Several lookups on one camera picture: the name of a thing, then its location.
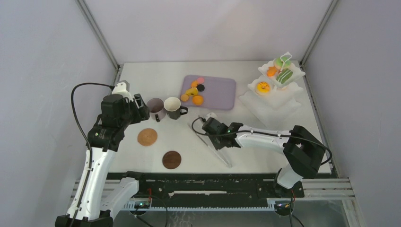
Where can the steel white serving tongs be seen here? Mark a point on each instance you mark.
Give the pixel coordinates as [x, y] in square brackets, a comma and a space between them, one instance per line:
[221, 154]

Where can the green striped cake slice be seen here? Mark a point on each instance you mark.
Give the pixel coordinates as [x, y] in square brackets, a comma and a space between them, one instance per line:
[284, 76]

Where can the purple mug black handle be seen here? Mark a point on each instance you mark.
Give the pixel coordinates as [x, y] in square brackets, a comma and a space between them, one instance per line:
[156, 109]

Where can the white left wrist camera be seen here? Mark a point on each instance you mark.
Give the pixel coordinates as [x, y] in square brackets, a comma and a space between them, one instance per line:
[122, 88]

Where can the yellow cheese cake wedge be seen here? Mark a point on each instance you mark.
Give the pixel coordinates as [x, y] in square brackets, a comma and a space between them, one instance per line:
[192, 92]

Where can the yellow frosted donut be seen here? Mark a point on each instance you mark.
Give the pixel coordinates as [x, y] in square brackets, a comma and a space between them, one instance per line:
[262, 88]

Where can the pink macaron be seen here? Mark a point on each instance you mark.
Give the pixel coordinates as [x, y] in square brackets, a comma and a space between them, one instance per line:
[200, 80]

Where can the woven rattan coaster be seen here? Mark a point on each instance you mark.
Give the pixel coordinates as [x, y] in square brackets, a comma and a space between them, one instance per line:
[147, 137]

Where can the aluminium frame post left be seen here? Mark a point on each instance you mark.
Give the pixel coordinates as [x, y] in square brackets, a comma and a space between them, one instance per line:
[89, 17]

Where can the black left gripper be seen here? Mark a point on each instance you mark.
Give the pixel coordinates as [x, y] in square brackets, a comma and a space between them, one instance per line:
[142, 113]

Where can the round waffle biscuit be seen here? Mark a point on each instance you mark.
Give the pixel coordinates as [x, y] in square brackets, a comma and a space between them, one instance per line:
[184, 97]

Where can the black mug white inside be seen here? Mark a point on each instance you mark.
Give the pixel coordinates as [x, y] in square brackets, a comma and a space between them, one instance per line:
[174, 108]

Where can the dark wooden round coaster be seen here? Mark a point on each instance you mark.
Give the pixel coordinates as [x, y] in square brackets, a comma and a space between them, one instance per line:
[171, 160]

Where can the orange egg tart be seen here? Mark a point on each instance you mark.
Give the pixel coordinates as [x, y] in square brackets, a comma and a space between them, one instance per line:
[198, 100]

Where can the lavender serving tray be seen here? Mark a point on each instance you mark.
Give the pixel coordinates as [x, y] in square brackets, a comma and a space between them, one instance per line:
[219, 92]

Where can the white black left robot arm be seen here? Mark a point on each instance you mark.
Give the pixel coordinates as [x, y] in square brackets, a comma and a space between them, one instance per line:
[89, 208]

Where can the orange bear cookie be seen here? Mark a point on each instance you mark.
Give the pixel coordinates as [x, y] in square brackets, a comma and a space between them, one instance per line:
[272, 71]

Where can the orange star cookie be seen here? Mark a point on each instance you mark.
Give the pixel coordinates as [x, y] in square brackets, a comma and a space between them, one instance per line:
[195, 84]

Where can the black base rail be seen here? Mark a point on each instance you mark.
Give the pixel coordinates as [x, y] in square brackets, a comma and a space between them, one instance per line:
[209, 191]

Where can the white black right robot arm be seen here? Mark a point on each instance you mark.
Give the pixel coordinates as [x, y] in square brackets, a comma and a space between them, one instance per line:
[303, 152]

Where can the white three tier stand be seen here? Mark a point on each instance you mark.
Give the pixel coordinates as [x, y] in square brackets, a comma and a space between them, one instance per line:
[280, 102]

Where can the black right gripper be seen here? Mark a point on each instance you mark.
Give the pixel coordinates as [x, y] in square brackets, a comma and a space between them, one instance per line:
[218, 145]

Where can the black sandwich cookie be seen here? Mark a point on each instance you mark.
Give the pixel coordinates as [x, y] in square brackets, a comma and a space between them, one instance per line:
[200, 87]

